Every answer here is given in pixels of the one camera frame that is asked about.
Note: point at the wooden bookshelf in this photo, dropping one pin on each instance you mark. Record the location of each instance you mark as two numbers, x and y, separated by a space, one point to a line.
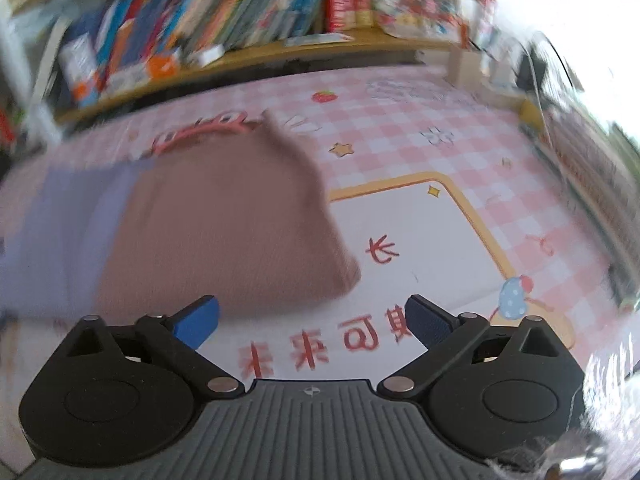
320 49

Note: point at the pink checkered printed mat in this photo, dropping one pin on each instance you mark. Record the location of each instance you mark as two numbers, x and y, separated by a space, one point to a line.
450 160

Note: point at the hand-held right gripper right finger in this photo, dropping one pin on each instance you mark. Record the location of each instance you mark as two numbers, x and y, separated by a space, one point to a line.
425 320

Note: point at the row of colourful books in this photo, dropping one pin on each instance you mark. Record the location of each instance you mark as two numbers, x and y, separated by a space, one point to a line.
210 15

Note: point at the white metal frame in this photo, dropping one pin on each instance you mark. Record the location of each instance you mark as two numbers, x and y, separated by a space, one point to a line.
42 105

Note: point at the lavender ribbed garment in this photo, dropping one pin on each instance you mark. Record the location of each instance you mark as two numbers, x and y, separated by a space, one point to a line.
55 240

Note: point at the brown garment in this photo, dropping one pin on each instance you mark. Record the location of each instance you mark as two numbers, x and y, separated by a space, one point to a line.
220 220

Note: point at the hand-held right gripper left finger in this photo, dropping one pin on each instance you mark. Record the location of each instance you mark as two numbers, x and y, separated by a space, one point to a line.
200 317

